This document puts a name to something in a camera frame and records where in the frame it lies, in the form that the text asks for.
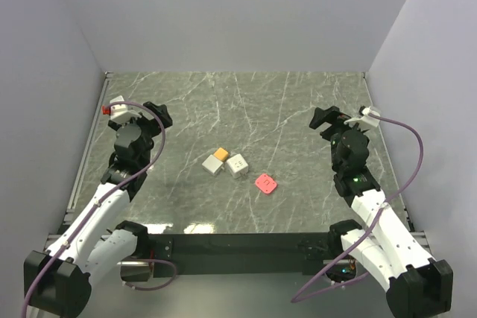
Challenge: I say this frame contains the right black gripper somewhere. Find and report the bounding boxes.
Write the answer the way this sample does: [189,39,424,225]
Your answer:
[309,106,367,173]

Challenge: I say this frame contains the orange plug adapter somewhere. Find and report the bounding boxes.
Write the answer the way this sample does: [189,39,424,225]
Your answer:
[213,147,230,162]

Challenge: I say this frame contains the white socket cube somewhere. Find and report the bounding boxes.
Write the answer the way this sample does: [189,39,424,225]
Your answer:
[225,154,249,179]

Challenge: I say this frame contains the pink plug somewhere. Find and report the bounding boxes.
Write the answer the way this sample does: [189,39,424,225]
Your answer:
[255,174,277,194]

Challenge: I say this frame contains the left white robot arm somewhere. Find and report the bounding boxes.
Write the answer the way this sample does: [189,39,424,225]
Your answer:
[21,96,173,317]

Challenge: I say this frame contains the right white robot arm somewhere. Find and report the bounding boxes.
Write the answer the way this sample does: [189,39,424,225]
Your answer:
[309,106,453,317]

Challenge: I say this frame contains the grey cube adapter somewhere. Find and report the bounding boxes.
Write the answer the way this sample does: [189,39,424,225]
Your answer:
[202,154,224,177]

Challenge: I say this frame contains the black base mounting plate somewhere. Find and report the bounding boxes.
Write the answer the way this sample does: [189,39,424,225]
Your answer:
[128,232,338,276]

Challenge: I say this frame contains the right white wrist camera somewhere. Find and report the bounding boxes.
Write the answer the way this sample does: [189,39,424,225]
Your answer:
[344,106,380,131]

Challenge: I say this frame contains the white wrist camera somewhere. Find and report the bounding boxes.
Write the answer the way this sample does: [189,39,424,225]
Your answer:
[344,106,380,131]
[101,104,140,125]

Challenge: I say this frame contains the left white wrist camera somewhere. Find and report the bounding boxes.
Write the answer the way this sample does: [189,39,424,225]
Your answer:
[101,104,140,125]

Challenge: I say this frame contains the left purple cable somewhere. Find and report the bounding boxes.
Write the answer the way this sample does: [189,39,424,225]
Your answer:
[22,101,178,318]

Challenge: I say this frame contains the aluminium rail frame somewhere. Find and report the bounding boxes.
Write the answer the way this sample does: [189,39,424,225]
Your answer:
[44,71,115,248]

